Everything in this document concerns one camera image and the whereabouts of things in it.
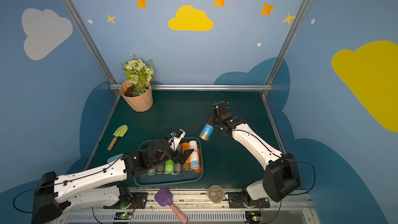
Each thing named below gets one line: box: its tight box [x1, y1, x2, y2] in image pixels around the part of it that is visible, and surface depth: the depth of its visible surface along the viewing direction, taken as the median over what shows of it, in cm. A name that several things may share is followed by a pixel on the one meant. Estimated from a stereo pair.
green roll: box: [164, 159, 175, 174], surface depth 79 cm
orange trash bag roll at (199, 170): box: [193, 148, 202, 173], surface depth 83 cm
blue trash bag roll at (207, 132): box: [199, 122, 215, 142], surface depth 84 cm
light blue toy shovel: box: [106, 153, 124, 164], surface depth 90 cm
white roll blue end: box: [189, 140, 199, 170], surface depth 81 cm
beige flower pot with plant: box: [119, 53, 155, 112], surface depth 99 cm
